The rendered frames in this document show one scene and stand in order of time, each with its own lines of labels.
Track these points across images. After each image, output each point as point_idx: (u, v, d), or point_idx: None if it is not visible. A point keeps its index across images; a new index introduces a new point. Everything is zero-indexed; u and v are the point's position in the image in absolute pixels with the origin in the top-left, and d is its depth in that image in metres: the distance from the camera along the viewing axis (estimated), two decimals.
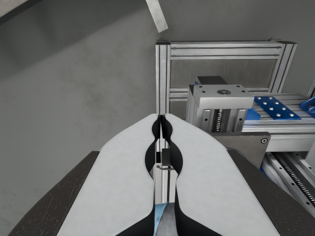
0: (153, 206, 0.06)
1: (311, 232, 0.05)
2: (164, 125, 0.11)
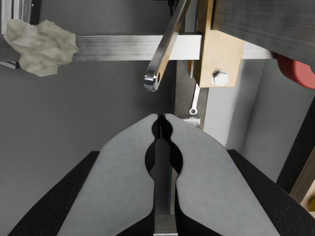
0: (153, 206, 0.06)
1: (311, 232, 0.05)
2: (164, 125, 0.11)
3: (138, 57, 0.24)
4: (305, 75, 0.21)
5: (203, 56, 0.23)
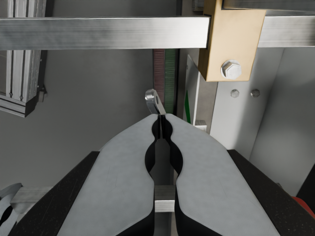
0: (153, 206, 0.06)
1: (311, 232, 0.05)
2: (164, 125, 0.11)
3: None
4: None
5: None
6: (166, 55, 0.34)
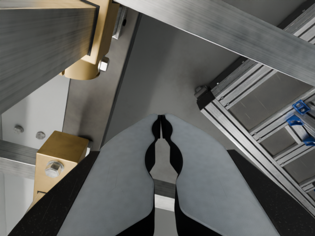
0: (153, 206, 0.06)
1: (311, 232, 0.05)
2: (164, 125, 0.11)
3: None
4: None
5: None
6: None
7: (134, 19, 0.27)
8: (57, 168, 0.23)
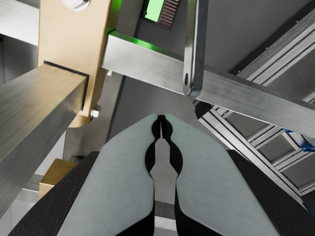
0: (153, 206, 0.06)
1: (311, 232, 0.05)
2: (164, 125, 0.11)
3: None
4: None
5: None
6: (160, 4, 0.26)
7: None
8: None
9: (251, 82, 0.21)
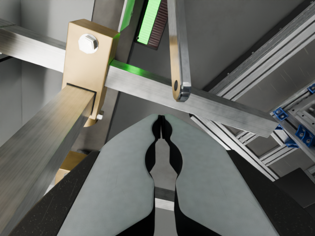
0: (153, 206, 0.06)
1: (311, 232, 0.05)
2: (163, 126, 0.11)
3: None
4: None
5: None
6: (149, 31, 0.34)
7: None
8: None
9: (212, 94, 0.29)
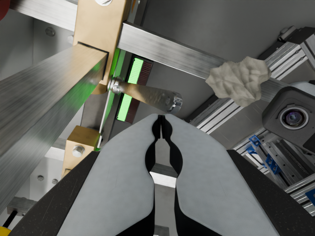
0: (153, 206, 0.06)
1: (311, 232, 0.05)
2: (164, 125, 0.11)
3: (161, 40, 0.23)
4: None
5: (118, 27, 0.22)
6: (125, 114, 0.47)
7: (107, 136, 0.50)
8: None
9: (166, 166, 0.41)
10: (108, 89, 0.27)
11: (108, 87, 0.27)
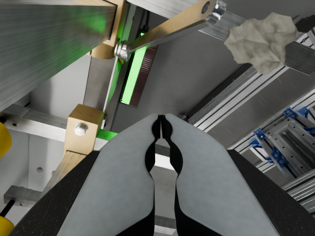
0: (153, 206, 0.06)
1: (311, 232, 0.05)
2: (164, 125, 0.11)
3: None
4: None
5: None
6: (130, 96, 0.44)
7: (110, 121, 0.48)
8: None
9: None
10: (116, 55, 0.25)
11: (115, 51, 0.24)
